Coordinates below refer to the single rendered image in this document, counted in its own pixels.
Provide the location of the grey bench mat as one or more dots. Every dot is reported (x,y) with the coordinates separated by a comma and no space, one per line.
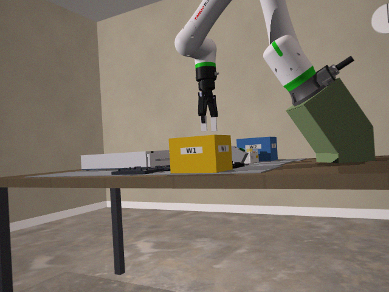
(256,167)

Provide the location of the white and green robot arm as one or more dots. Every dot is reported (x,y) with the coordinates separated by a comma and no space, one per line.
(283,55)

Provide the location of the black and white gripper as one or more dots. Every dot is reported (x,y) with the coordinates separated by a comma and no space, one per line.
(206,97)

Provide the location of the blue open-top bin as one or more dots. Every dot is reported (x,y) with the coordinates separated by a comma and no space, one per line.
(267,147)

